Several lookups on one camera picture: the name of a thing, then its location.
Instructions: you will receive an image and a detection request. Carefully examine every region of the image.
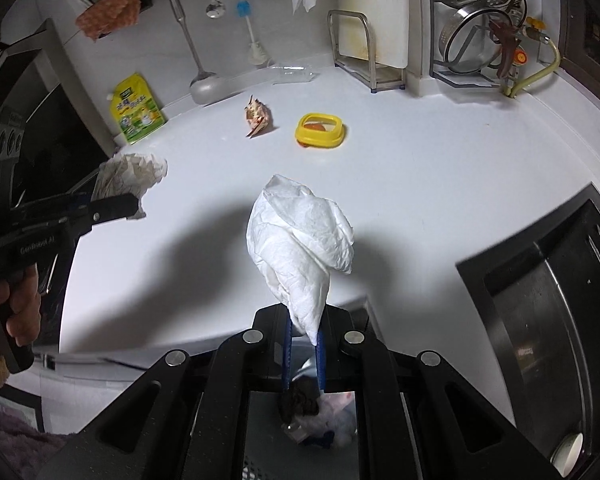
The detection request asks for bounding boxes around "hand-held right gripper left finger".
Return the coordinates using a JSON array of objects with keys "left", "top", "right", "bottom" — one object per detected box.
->
[{"left": 37, "top": 305, "right": 294, "bottom": 480}]

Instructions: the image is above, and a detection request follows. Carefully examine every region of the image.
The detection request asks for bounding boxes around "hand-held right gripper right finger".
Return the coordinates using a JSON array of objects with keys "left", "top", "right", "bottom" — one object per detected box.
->
[{"left": 315, "top": 307, "right": 567, "bottom": 480}]

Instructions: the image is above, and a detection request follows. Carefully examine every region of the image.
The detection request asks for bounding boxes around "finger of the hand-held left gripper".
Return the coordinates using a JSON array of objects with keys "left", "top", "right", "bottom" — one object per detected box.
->
[{"left": 65, "top": 192, "right": 142, "bottom": 237}]

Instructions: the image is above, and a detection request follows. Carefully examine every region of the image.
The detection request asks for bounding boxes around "trash bin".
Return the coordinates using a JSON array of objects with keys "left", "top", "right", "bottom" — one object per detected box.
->
[{"left": 244, "top": 355, "right": 367, "bottom": 480}]

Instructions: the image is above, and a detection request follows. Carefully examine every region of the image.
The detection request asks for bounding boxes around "white tissue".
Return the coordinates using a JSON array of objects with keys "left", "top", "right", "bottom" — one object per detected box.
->
[{"left": 245, "top": 173, "right": 357, "bottom": 347}]

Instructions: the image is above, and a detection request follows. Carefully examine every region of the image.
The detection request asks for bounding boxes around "person's left hand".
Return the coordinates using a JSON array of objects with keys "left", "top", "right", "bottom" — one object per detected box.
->
[{"left": 0, "top": 264, "right": 44, "bottom": 352}]

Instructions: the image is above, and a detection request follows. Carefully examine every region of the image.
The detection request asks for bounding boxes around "yellow seasoning pouch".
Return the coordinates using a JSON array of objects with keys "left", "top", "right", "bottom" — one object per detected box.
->
[{"left": 107, "top": 72, "right": 167, "bottom": 145}]

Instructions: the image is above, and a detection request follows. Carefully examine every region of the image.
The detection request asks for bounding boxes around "black stove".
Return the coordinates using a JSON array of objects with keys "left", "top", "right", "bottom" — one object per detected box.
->
[{"left": 0, "top": 16, "right": 122, "bottom": 351}]

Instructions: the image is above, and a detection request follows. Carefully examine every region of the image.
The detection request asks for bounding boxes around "steel slotted turner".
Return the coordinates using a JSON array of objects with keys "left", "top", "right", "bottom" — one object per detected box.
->
[{"left": 162, "top": 0, "right": 221, "bottom": 106}]

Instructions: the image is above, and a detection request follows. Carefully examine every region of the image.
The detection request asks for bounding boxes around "small patterned crumpled wrapper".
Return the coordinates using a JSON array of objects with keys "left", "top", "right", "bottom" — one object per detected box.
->
[{"left": 243, "top": 94, "right": 271, "bottom": 139}]

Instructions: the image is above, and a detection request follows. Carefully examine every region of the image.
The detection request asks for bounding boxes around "purple clothing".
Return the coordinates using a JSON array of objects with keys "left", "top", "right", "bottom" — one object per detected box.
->
[{"left": 0, "top": 402, "right": 71, "bottom": 480}]

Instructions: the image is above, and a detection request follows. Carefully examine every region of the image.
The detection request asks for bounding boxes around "orange dishcloth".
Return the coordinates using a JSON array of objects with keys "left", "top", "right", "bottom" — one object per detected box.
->
[{"left": 75, "top": 0, "right": 145, "bottom": 44}]

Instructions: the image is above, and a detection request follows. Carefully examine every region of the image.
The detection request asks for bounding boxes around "yellow plastic lid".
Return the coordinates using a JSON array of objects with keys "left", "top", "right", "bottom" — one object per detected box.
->
[{"left": 294, "top": 113, "right": 347, "bottom": 150}]

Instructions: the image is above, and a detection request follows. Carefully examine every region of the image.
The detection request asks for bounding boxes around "small orange piece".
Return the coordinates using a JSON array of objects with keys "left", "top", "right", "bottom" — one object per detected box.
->
[{"left": 301, "top": 121, "right": 332, "bottom": 149}]

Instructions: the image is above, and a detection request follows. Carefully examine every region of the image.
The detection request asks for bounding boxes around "steel sink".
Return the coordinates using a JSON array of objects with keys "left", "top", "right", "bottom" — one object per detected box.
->
[{"left": 455, "top": 182, "right": 600, "bottom": 480}]

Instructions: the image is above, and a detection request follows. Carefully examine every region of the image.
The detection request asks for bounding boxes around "blue white bottle brush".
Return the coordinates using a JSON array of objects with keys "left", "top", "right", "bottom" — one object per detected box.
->
[{"left": 232, "top": 0, "right": 274, "bottom": 66}]

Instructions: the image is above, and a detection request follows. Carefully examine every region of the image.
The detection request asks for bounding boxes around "white round object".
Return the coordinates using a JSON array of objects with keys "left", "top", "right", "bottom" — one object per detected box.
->
[{"left": 550, "top": 432, "right": 587, "bottom": 479}]

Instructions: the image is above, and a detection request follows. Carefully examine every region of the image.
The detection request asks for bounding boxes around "steel cutting board holder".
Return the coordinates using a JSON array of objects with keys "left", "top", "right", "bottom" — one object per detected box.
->
[{"left": 327, "top": 9, "right": 407, "bottom": 94}]

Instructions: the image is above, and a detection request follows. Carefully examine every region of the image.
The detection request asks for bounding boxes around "steel dish rack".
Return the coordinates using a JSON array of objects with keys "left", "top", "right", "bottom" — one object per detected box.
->
[{"left": 426, "top": 0, "right": 532, "bottom": 89}]

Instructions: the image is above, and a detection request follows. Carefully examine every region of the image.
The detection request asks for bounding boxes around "white cutting board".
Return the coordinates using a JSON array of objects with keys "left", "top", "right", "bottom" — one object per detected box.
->
[{"left": 337, "top": 0, "right": 422, "bottom": 69}]

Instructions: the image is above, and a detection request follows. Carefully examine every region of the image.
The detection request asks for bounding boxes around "steel bowl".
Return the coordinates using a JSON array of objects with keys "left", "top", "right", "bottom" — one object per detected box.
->
[{"left": 437, "top": 4, "right": 512, "bottom": 74}]

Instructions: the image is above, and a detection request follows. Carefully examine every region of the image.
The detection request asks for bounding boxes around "gas valve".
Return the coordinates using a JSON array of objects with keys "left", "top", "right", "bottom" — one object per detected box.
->
[{"left": 487, "top": 16, "right": 548, "bottom": 80}]

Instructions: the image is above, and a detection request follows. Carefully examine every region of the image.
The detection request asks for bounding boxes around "yellow gas hose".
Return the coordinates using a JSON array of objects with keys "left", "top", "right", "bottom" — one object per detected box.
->
[{"left": 504, "top": 35, "right": 562, "bottom": 99}]

